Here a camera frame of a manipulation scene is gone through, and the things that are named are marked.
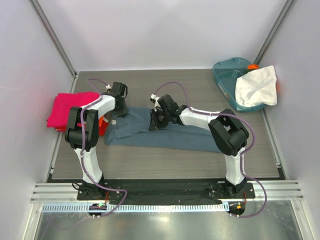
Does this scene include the grey blue t shirt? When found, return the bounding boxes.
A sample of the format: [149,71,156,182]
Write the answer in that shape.
[104,107,221,153]

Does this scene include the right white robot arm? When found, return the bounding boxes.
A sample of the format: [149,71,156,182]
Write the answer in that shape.
[149,94,249,198]

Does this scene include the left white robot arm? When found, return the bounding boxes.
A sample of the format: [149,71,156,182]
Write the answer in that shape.
[64,82,129,200]

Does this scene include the folded orange t shirt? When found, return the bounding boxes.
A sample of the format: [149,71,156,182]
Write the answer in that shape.
[98,116,109,135]

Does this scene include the folded red t shirt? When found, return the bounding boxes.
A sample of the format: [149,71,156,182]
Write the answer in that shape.
[55,92,108,137]

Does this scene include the folded pink t shirt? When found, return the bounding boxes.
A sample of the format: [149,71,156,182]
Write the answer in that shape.
[46,92,101,129]

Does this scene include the teal plastic bin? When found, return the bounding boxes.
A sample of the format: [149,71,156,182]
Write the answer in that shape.
[212,57,266,112]

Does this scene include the white t shirt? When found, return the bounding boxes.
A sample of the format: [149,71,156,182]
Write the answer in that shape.
[235,65,278,108]

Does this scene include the orange clamp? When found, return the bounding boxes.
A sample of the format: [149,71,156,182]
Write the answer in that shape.
[247,64,259,71]

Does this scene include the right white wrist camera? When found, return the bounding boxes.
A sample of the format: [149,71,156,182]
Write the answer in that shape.
[150,94,162,112]

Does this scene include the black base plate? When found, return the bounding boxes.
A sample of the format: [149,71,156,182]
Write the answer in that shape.
[72,178,256,206]

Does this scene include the slotted cable duct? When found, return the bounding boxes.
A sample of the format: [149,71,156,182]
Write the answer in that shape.
[42,202,229,214]

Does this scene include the left aluminium frame post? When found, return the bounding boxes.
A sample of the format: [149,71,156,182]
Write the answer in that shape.
[29,0,77,79]

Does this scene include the aluminium frame post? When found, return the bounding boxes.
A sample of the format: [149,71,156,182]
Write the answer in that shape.
[29,0,77,79]
[253,0,297,65]

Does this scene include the right aluminium frame post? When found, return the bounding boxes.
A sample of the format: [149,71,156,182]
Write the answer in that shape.
[253,0,297,65]

